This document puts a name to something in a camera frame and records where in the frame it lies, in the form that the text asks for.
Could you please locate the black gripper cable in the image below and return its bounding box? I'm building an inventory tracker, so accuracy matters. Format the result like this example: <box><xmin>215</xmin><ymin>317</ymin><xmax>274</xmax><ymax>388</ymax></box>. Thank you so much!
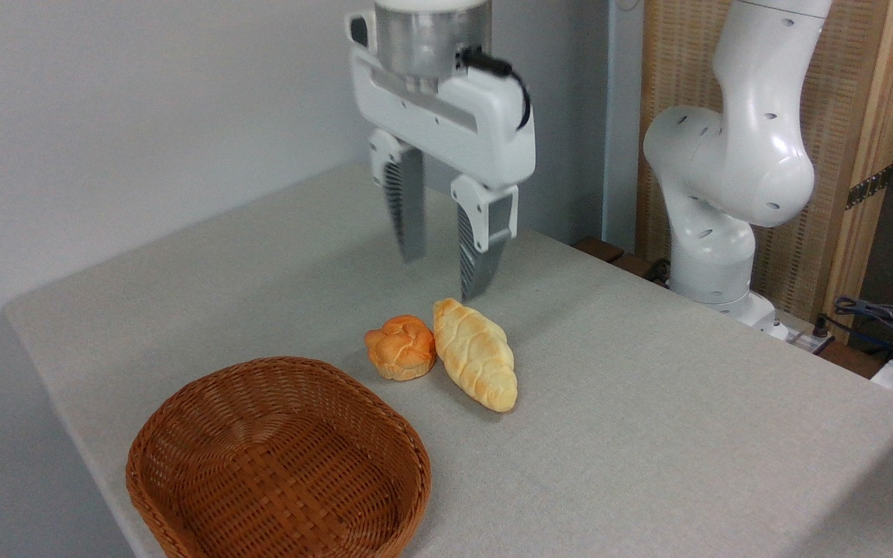
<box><xmin>460</xmin><ymin>47</ymin><xmax>532</xmax><ymax>132</ymax></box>

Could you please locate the metal screen hinge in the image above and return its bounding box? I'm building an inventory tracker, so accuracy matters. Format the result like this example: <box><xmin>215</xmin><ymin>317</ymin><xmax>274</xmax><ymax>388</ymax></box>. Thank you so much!
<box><xmin>846</xmin><ymin>164</ymin><xmax>893</xmax><ymax>211</ymax></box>

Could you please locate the blue cable bundle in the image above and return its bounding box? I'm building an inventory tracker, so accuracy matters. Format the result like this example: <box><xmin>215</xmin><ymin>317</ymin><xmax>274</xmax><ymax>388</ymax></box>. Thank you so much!
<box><xmin>833</xmin><ymin>295</ymin><xmax>893</xmax><ymax>365</ymax></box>

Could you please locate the brown woven wicker basket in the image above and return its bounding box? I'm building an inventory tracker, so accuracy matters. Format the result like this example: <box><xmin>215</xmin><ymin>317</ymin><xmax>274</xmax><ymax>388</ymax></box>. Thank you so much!
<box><xmin>126</xmin><ymin>356</ymin><xmax>433</xmax><ymax>558</ymax></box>

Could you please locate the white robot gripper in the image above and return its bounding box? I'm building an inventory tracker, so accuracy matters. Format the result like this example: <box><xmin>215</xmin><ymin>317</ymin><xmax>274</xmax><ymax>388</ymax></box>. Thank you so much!
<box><xmin>344</xmin><ymin>9</ymin><xmax>537</xmax><ymax>302</ymax></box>

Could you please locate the grey tablecloth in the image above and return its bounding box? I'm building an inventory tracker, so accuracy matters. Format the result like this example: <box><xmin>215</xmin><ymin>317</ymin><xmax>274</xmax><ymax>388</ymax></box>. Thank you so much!
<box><xmin>3</xmin><ymin>161</ymin><xmax>893</xmax><ymax>558</ymax></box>

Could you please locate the round orange bread bun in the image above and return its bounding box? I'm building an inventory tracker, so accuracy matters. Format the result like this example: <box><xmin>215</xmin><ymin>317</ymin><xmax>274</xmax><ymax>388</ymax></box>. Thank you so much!
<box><xmin>364</xmin><ymin>315</ymin><xmax>438</xmax><ymax>382</ymax></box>

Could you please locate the long pale braided bread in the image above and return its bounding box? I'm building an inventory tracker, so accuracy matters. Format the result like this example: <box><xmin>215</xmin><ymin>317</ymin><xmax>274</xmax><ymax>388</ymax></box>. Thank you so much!
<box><xmin>432</xmin><ymin>298</ymin><xmax>519</xmax><ymax>414</ymax></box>

